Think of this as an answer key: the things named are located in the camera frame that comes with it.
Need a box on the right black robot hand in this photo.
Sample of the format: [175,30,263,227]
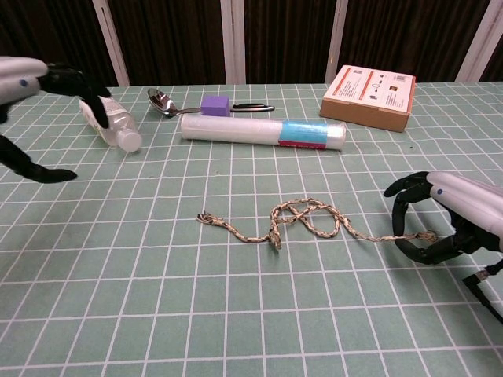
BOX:
[384,170,503,266]

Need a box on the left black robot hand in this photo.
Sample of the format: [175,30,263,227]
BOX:
[0,56,112,185]

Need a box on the beige speckled braided rope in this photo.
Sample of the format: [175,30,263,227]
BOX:
[196,197,439,253]

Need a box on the white post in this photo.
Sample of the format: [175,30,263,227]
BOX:
[219,0,247,85]
[325,0,349,84]
[457,0,503,83]
[91,0,131,88]

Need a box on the clear plastic bottle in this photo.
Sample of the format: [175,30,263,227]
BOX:
[78,95,143,153]

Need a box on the green grid tablecloth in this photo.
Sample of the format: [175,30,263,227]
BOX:
[0,81,503,377]

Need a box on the purple foam cube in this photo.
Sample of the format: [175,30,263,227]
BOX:
[200,94,231,118]

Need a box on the clear tube with blue label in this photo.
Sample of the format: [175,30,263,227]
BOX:
[180,113,348,152]

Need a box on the cardboard box with orange print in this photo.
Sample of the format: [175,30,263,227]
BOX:
[318,64,417,134]

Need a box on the metal spoon with black handle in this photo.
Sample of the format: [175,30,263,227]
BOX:
[146,87,277,119]

